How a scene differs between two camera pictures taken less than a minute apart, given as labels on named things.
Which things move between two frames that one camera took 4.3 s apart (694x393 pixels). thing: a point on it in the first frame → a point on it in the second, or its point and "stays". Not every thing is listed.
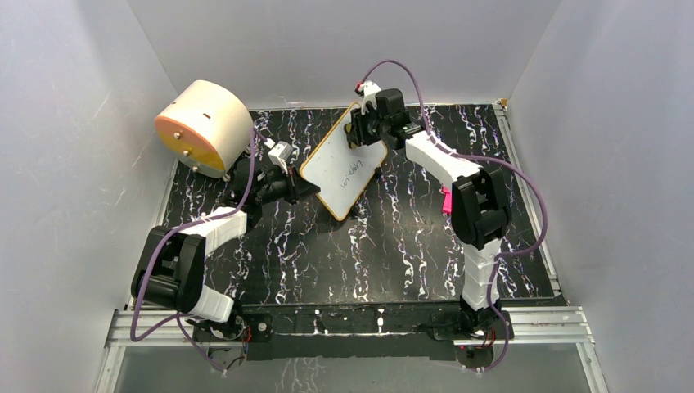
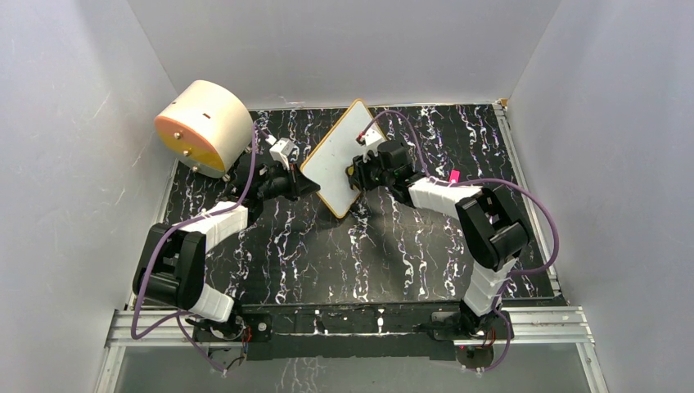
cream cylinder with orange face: x=207 y=128 stays
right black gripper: x=363 y=126 → x=359 y=170
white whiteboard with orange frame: x=343 y=173 stays
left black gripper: x=297 y=187 stays
